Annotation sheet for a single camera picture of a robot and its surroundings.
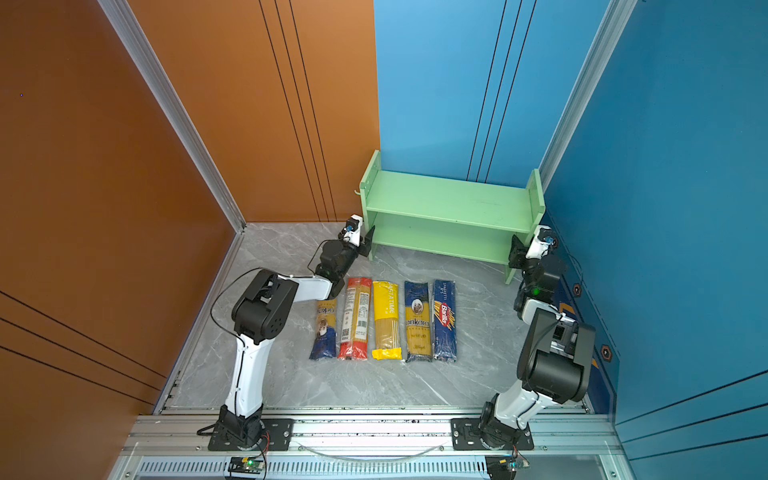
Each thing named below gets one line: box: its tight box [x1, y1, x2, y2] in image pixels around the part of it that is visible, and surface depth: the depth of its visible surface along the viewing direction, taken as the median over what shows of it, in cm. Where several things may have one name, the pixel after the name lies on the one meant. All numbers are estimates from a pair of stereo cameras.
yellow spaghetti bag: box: [372, 280, 403, 361], surface depth 93 cm
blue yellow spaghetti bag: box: [309, 299, 337, 360], surface depth 90 cm
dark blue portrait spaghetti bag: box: [404, 281, 433, 363], surface depth 93 cm
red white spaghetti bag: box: [338, 277, 373, 361], surface depth 92 cm
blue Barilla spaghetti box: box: [433, 279, 457, 362], surface depth 91 cm
